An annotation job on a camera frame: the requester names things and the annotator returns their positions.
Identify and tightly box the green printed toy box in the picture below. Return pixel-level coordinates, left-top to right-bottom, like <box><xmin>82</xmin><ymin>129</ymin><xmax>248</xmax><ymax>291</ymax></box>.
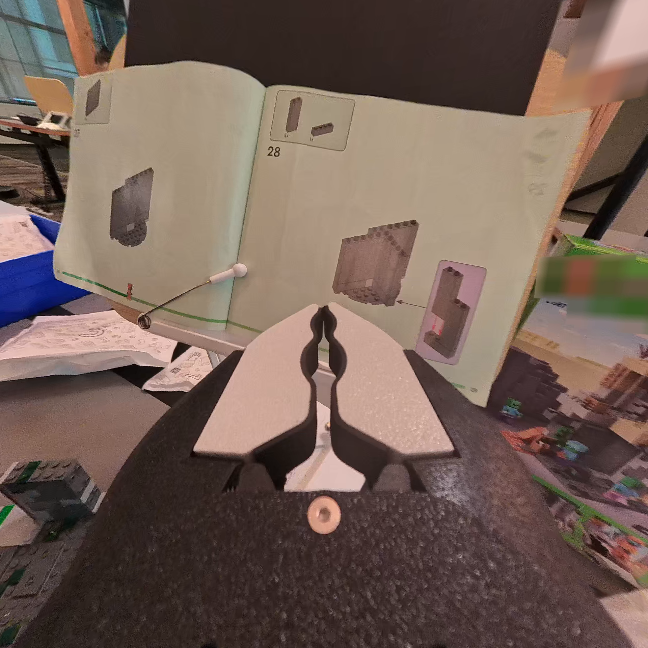
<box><xmin>487</xmin><ymin>232</ymin><xmax>648</xmax><ymax>591</ymax></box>

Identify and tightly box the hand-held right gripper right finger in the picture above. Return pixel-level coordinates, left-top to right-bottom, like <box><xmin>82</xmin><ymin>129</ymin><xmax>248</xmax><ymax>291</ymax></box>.
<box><xmin>324</xmin><ymin>303</ymin><xmax>455</xmax><ymax>491</ymax></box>

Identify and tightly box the grey brick baseplate build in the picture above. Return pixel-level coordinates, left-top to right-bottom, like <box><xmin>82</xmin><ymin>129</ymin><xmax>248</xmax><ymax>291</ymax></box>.
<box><xmin>0</xmin><ymin>460</ymin><xmax>108</xmax><ymax>648</ymax></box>

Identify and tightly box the white paper bag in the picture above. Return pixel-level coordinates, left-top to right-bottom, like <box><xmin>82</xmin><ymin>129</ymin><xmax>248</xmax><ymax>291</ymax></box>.
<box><xmin>0</xmin><ymin>309</ymin><xmax>178</xmax><ymax>383</ymax></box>

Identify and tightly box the pale green instruction booklet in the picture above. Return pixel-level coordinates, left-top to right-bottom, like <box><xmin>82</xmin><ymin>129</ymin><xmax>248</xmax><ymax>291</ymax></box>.
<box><xmin>53</xmin><ymin>60</ymin><xmax>593</xmax><ymax>409</ymax></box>

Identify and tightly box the wooden-top table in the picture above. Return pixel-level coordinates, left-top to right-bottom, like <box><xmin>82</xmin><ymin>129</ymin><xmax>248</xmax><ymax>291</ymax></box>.
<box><xmin>0</xmin><ymin>114</ymin><xmax>72</xmax><ymax>204</ymax></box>

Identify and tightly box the white printed leaflet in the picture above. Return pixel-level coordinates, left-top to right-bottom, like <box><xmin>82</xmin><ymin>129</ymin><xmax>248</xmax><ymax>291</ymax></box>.
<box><xmin>141</xmin><ymin>346</ymin><xmax>214</xmax><ymax>394</ymax></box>

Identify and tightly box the black wood-edged book stand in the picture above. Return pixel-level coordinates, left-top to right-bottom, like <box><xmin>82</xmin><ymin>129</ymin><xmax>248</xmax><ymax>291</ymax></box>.
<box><xmin>108</xmin><ymin>0</ymin><xmax>624</xmax><ymax>412</ymax></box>

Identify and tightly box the wooden column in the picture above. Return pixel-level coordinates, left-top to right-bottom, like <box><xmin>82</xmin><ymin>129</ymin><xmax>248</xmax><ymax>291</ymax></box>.
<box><xmin>56</xmin><ymin>0</ymin><xmax>98</xmax><ymax>78</ymax></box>

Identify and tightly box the grey desk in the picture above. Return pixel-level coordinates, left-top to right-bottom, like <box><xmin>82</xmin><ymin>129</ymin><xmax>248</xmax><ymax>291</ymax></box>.
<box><xmin>0</xmin><ymin>291</ymin><xmax>239</xmax><ymax>558</ymax></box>

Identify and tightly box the blue plastic bin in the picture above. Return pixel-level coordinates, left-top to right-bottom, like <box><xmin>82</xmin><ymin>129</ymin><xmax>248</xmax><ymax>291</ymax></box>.
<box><xmin>0</xmin><ymin>213</ymin><xmax>93</xmax><ymax>329</ymax></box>

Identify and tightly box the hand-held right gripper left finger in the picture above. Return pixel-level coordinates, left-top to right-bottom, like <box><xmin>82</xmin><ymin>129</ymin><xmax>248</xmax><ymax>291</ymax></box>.
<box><xmin>193</xmin><ymin>304</ymin><xmax>325</xmax><ymax>489</ymax></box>

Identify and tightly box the white-tipped page holder wire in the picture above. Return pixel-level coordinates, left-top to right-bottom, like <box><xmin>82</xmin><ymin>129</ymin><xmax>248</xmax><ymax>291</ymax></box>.
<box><xmin>137</xmin><ymin>263</ymin><xmax>248</xmax><ymax>331</ymax></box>

